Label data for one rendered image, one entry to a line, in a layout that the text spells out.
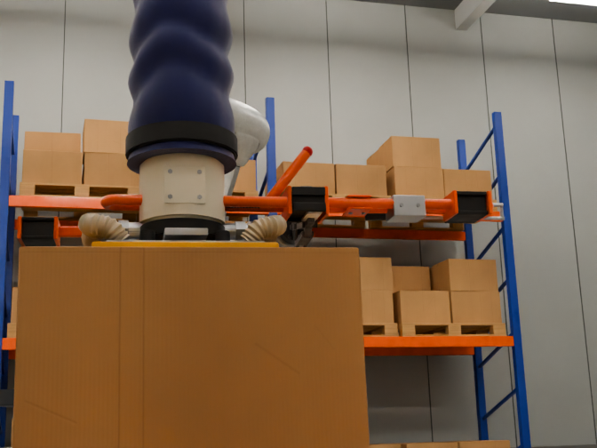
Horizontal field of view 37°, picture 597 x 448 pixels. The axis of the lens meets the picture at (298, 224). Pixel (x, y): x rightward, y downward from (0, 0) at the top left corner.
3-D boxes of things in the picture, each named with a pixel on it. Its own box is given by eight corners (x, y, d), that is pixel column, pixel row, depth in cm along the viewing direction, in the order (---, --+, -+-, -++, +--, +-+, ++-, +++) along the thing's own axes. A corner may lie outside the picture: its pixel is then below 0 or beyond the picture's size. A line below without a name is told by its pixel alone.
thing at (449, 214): (455, 212, 184) (453, 189, 185) (442, 221, 191) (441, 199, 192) (493, 213, 185) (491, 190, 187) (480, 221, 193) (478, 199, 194)
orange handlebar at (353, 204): (43, 206, 170) (43, 188, 171) (55, 240, 199) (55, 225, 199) (498, 212, 187) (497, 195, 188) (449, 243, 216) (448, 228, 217)
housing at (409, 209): (394, 215, 182) (393, 194, 183) (385, 223, 189) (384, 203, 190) (426, 215, 184) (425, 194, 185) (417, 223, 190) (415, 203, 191)
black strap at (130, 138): (124, 138, 168) (125, 118, 168) (125, 173, 190) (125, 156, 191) (244, 141, 172) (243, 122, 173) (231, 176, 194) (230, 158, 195)
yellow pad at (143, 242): (91, 252, 158) (91, 224, 159) (93, 262, 168) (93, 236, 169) (279, 252, 164) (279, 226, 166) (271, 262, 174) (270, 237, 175)
